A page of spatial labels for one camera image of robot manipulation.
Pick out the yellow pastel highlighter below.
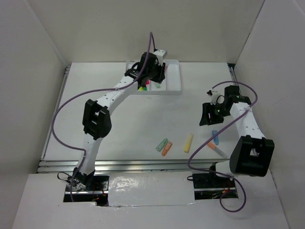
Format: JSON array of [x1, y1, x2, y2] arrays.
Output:
[[183, 134, 193, 153]]

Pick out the aluminium table frame rails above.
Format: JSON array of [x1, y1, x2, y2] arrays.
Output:
[[37, 63, 265, 174]]

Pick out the green pastel short highlighter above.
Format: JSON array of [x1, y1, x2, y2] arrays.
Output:
[[156, 138, 168, 152]]

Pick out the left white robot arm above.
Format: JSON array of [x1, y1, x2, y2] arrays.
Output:
[[73, 49, 167, 190]]

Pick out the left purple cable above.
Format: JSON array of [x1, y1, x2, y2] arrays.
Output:
[[51, 32, 157, 203]]

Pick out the white foil cover panel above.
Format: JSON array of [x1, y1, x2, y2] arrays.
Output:
[[108, 171, 195, 207]]

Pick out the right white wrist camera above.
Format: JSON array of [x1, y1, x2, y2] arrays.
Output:
[[207, 89, 222, 105]]

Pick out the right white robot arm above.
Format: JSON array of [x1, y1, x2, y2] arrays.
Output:
[[200, 85, 275, 187]]

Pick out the white divided plastic tray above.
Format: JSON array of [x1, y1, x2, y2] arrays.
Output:
[[130, 60, 182, 95]]

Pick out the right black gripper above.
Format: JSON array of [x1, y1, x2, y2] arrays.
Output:
[[199, 102, 232, 126]]

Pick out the blue pastel highlighter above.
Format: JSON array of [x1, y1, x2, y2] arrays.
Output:
[[212, 130, 219, 146]]

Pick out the orange pastel short highlighter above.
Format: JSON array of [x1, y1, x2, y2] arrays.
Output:
[[162, 141, 173, 156]]

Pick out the orange pastel long highlighter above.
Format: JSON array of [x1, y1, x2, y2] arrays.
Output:
[[207, 142, 228, 158]]

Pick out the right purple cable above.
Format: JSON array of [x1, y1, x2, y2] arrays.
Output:
[[187, 81, 260, 213]]

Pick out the purple cable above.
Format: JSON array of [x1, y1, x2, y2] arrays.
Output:
[[187, 81, 260, 213], [51, 32, 157, 203]]

